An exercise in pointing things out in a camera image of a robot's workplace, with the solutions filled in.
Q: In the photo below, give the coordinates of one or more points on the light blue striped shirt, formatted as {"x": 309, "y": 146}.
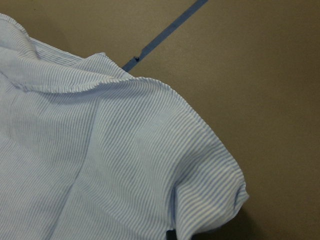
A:
{"x": 90, "y": 152}

